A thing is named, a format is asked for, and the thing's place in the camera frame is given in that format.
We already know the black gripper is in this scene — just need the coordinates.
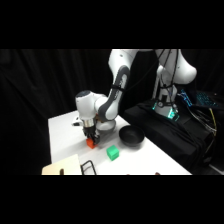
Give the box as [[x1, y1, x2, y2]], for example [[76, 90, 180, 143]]
[[82, 125, 101, 146]]

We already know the red cube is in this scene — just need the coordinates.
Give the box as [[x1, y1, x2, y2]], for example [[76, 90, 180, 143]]
[[86, 138, 99, 149]]

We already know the green cube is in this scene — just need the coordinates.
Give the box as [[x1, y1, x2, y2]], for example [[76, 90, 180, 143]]
[[106, 144, 121, 162]]

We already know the grey bowl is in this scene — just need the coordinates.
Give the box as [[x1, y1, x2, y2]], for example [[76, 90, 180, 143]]
[[96, 119, 117, 132]]

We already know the black bowl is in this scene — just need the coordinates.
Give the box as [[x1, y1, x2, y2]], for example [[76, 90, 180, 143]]
[[118, 125, 146, 148]]

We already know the light wooden board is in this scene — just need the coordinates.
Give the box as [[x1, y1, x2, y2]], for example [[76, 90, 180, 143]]
[[41, 153, 83, 176]]

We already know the black curtain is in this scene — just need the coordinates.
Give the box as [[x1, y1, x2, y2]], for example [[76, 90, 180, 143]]
[[0, 49, 224, 176]]

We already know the black cloth-covered stand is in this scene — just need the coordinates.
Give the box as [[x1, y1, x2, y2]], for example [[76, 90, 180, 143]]
[[120, 99, 224, 176]]

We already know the green base light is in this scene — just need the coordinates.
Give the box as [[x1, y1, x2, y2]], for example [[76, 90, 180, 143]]
[[152, 101, 181, 123]]

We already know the blue-lit keyboard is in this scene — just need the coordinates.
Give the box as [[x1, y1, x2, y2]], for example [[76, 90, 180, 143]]
[[195, 90, 221, 108]]

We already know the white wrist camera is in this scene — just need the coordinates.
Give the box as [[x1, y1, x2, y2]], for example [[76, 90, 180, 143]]
[[71, 116, 83, 127]]

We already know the black wire rack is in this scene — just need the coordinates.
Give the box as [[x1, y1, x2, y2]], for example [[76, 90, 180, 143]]
[[80, 160, 98, 176]]

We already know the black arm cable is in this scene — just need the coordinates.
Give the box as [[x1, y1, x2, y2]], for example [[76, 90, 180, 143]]
[[123, 49, 172, 94]]

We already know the blue-lit cable bundle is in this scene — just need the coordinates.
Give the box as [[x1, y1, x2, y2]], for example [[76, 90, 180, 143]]
[[177, 88, 195, 108]]

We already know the yellow cable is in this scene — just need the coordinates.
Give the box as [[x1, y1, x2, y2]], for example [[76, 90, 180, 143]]
[[207, 108, 218, 136]]

